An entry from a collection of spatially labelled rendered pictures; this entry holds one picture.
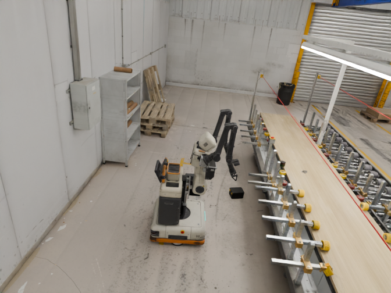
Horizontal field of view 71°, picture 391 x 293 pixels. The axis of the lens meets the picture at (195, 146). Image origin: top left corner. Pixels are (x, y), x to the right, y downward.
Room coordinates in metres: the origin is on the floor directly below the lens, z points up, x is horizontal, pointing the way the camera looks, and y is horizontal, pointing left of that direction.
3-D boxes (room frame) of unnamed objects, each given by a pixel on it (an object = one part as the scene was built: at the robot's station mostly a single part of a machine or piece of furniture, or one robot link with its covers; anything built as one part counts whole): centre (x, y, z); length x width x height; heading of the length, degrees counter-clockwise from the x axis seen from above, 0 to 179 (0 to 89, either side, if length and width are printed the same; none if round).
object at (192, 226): (2.77, 0.11, 0.16); 0.67 x 0.64 x 0.25; 93
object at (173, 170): (2.76, 0.22, 0.87); 0.23 x 0.15 x 0.11; 3
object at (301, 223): (1.80, -0.94, 0.90); 0.04 x 0.04 x 0.48; 88
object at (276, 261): (1.51, -0.85, 0.95); 0.36 x 0.03 x 0.03; 88
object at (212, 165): (2.78, -0.18, 0.99); 0.28 x 0.16 x 0.22; 3
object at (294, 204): (2.05, -0.95, 0.90); 0.04 x 0.04 x 0.48; 88
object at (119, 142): (4.63, 1.38, 0.78); 0.90 x 0.45 x 1.55; 178
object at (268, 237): (1.76, -0.92, 0.95); 0.50 x 0.04 x 0.04; 88
